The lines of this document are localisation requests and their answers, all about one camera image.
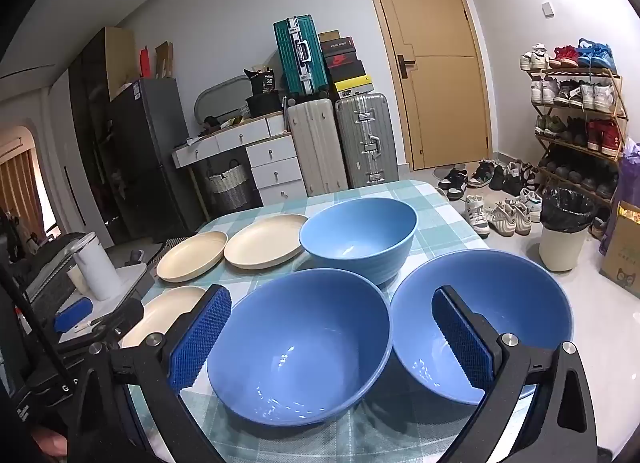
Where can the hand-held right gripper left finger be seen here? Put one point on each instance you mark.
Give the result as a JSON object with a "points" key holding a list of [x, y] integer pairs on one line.
{"points": [[197, 338]]}

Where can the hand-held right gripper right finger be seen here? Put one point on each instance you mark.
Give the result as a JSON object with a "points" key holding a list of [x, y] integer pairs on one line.
{"points": [[462, 338]]}

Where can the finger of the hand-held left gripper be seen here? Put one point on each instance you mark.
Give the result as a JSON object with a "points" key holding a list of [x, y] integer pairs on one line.
{"points": [[120, 318], [74, 315]]}

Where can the cream plate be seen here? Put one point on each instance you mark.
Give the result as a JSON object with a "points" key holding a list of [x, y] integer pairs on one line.
{"points": [[192, 258], [165, 313], [265, 243]]}

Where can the blue bowl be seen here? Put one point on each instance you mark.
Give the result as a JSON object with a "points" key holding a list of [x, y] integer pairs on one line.
{"points": [[520, 313], [360, 238], [300, 343]]}

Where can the person's left hand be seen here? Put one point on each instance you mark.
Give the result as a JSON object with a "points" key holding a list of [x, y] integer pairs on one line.
{"points": [[49, 444]]}

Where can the slim metal utensil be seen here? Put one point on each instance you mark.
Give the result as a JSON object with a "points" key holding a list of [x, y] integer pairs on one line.
{"points": [[90, 325]]}

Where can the small white cup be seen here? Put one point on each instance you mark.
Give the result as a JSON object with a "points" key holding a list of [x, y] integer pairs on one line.
{"points": [[76, 279]]}

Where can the grey side cabinet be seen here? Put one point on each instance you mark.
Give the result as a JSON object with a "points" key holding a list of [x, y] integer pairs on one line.
{"points": [[131, 274]]}

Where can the white kettle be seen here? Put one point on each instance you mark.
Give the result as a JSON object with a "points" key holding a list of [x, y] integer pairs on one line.
{"points": [[100, 268]]}

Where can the grey slipper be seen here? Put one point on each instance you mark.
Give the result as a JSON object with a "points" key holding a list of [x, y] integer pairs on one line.
{"points": [[136, 256]]}

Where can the teal checked tablecloth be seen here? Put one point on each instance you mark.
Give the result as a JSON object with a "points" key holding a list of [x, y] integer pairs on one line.
{"points": [[450, 228]]}

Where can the scattered pairs of sneakers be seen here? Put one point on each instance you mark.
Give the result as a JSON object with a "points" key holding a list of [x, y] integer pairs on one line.
{"points": [[500, 215]]}

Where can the brown curtain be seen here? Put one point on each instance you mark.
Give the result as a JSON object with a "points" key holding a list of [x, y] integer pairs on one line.
{"points": [[20, 193]]}

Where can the cream trash bin black liner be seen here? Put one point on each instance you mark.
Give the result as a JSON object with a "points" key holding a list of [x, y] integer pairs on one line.
{"points": [[562, 248]]}

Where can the woven laundry basket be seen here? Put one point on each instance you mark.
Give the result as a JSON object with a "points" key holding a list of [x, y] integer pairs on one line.
{"points": [[227, 188]]}

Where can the dark grey refrigerator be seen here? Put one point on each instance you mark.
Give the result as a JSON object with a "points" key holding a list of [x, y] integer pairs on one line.
{"points": [[155, 158]]}

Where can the grey door mat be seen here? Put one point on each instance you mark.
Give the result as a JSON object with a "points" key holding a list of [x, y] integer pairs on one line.
{"points": [[447, 171]]}

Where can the tall dark wardrobe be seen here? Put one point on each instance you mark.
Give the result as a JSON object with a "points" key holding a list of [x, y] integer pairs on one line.
{"points": [[90, 143]]}

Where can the printed cardboard box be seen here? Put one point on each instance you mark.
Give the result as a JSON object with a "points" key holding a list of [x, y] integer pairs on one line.
{"points": [[622, 258]]}

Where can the white dressing table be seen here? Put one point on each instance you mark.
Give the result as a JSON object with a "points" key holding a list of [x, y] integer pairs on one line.
{"points": [[272, 153]]}

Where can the silver suitcase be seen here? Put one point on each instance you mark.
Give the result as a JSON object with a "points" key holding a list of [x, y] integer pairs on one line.
{"points": [[360, 153]]}

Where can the beige suitcase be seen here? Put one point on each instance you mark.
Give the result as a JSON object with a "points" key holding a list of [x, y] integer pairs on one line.
{"points": [[315, 148]]}

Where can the oval mirror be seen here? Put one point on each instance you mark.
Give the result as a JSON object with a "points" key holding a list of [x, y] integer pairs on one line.
{"points": [[222, 98]]}

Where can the black storage basket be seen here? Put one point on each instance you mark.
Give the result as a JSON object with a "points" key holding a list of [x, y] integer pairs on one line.
{"points": [[262, 104]]}

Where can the purple bag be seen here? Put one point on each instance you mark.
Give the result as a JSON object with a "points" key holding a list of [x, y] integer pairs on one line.
{"points": [[631, 158]]}

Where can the tan wooden door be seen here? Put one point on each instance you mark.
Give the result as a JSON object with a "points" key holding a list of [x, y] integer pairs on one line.
{"points": [[430, 93]]}

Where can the red paper bag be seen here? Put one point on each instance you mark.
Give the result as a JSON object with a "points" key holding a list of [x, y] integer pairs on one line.
{"points": [[145, 63]]}

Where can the brown cardboard piece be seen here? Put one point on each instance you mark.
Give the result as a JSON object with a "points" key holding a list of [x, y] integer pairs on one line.
{"points": [[164, 60]]}

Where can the black printed paper bag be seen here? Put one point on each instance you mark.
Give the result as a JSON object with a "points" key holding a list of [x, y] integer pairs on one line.
{"points": [[262, 83]]}

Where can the shoe rack with shoes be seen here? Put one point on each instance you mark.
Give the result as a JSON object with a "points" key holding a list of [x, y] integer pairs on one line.
{"points": [[595, 93]]}

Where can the teal suitcase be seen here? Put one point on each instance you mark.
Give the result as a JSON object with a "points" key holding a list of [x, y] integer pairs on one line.
{"points": [[287, 68]]}

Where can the plain black shoe box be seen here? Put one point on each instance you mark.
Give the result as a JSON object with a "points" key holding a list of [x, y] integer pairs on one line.
{"points": [[347, 74]]}

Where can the wooden shoe rack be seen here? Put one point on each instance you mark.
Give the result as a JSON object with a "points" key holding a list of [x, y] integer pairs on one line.
{"points": [[617, 93]]}

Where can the black shoe box red logo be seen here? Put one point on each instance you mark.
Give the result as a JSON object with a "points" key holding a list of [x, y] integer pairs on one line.
{"points": [[341, 61]]}

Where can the black shoe box white print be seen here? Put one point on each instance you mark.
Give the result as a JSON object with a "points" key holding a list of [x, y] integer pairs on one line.
{"points": [[337, 46]]}

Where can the brown shoe box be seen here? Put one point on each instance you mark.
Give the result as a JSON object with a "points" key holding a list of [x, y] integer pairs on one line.
{"points": [[329, 36]]}

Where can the white wall switch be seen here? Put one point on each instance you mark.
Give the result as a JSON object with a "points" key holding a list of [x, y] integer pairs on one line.
{"points": [[548, 9]]}

